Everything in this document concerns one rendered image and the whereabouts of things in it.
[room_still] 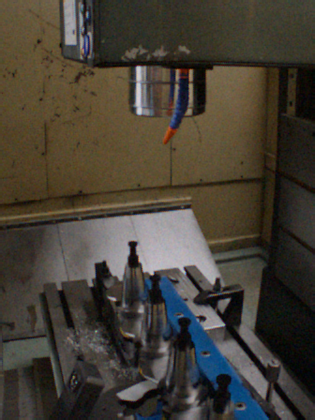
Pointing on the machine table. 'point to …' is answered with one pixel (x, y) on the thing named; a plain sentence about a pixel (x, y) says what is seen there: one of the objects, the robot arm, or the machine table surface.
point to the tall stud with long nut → (272, 378)
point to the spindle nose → (164, 92)
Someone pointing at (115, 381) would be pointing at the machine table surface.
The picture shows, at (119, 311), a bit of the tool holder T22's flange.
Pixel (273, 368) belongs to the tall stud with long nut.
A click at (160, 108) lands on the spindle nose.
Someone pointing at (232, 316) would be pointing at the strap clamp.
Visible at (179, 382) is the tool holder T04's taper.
